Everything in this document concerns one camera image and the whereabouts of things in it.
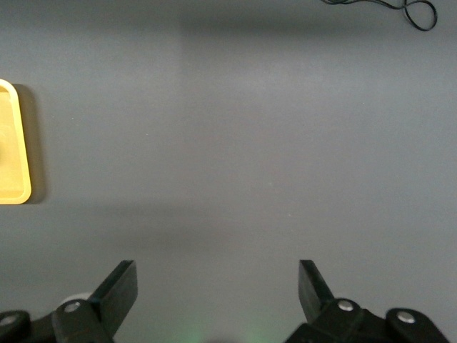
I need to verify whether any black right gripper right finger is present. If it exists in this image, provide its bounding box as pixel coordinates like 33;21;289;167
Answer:
284;259;451;343

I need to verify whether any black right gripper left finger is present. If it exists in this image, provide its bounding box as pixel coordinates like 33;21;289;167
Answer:
0;259;139;343

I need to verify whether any yellow plastic tray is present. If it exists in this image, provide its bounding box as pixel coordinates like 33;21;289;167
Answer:
0;79;33;205

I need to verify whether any thin black loose cable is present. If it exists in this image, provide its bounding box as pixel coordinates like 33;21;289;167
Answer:
320;0;438;33

